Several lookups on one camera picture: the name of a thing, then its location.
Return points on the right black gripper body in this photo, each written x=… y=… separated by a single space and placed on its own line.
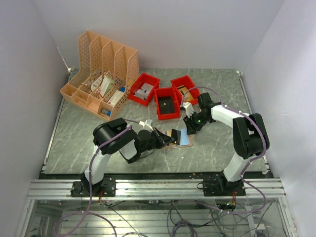
x=196 y=120

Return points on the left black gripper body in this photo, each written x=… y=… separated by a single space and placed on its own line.
x=156 y=139

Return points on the tan leather card holder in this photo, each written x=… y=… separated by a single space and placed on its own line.
x=186 y=140

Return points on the black VIP card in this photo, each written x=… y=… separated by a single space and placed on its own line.
x=176 y=135

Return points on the gold striped card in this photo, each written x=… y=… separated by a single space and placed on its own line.
x=189 y=96

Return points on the red bin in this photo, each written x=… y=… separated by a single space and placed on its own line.
x=167 y=104
x=144 y=78
x=186 y=81

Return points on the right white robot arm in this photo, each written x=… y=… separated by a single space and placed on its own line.
x=250 y=138

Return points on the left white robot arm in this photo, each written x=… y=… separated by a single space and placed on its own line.
x=118 y=136

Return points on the grey white boxes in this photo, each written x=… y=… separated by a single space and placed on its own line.
x=144 y=91

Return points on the red white box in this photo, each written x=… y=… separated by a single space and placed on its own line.
x=115 y=97

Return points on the blue capped bottle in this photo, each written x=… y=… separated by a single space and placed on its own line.
x=106 y=112

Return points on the green white box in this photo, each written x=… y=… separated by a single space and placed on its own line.
x=105 y=86

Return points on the peach mesh file organizer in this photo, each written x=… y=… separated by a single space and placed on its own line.
x=108 y=70

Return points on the white labelled packet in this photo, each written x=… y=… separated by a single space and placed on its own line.
x=96 y=83

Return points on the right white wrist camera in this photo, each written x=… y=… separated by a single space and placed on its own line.
x=187 y=106

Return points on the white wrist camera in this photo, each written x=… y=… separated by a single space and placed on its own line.
x=146 y=125
x=187 y=106

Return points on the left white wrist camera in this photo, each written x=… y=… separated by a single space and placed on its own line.
x=146 y=125

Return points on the aluminium rail frame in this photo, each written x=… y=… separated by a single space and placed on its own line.
x=157 y=208

